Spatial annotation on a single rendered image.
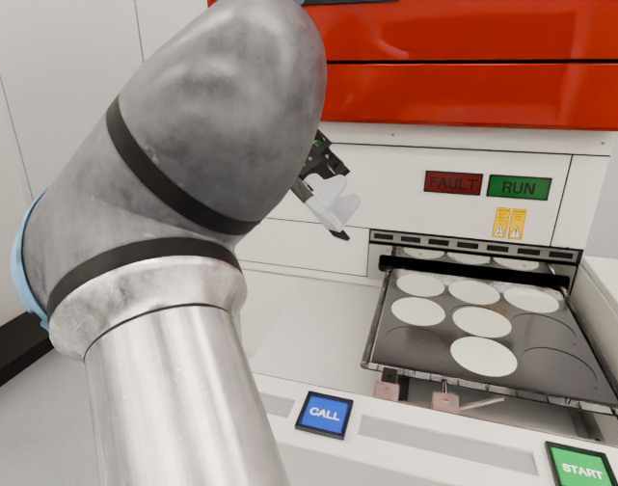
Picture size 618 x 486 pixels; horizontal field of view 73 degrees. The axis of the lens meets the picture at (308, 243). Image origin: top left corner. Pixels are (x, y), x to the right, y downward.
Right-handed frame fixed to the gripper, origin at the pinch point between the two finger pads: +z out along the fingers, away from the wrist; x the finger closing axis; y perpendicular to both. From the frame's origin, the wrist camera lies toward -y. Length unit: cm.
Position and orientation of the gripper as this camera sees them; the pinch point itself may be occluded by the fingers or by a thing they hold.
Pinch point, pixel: (335, 232)
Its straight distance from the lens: 52.0
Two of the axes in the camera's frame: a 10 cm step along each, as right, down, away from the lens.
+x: 4.3, 3.9, 8.1
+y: 7.6, -6.4, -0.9
